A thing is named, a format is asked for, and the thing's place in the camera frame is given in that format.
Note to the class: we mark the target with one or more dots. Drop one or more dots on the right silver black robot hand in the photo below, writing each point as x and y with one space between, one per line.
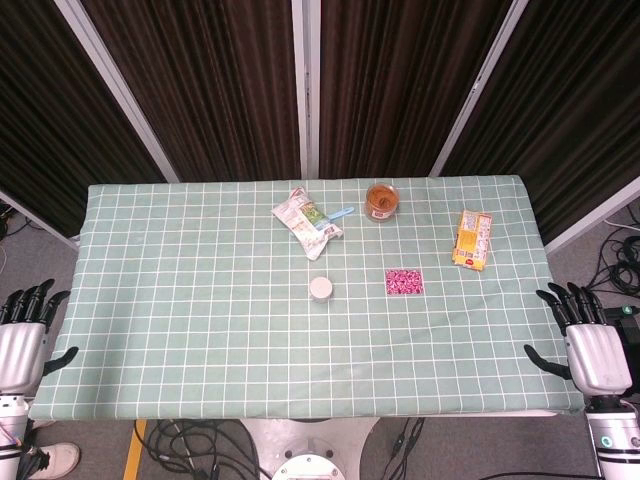
597 355

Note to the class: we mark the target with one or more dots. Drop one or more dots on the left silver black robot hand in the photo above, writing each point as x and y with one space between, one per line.
20 350

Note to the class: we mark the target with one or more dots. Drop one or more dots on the pink patterned cloth strip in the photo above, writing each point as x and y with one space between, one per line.
404 282

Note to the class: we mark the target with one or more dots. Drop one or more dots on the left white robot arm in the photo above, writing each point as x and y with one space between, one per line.
10 420

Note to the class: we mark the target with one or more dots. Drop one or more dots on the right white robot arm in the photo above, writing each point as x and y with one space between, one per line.
617 445

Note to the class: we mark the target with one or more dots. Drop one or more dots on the black box green light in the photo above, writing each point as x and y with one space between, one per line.
625 325

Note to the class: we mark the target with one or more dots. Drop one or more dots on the white shoe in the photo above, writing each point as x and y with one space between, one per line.
60 460

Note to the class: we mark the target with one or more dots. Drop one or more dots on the yellow floor tape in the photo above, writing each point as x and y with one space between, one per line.
134 450

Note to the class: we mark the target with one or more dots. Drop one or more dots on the yellow biscuit package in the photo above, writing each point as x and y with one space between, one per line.
472 240

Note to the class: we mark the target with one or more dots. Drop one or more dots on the green checkered tablecloth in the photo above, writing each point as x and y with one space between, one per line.
200 325

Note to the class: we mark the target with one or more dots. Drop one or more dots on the dark brown curtain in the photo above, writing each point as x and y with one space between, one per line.
50 125
570 115
400 85
210 85

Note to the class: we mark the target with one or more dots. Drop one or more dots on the clear jar orange contents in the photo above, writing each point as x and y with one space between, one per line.
382 202

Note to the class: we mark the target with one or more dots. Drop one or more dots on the small white round jar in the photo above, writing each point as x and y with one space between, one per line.
321 290

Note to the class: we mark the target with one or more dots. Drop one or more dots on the crumpled white snack bag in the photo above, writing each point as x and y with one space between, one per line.
307 222

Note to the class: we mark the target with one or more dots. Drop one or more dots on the white partition bottom rail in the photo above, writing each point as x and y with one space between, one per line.
590 220
40 217

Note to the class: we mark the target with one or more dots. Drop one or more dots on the white partition frame post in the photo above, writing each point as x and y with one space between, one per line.
306 90
117 90
477 90

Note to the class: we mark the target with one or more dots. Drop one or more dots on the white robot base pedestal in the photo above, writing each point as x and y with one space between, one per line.
310 445

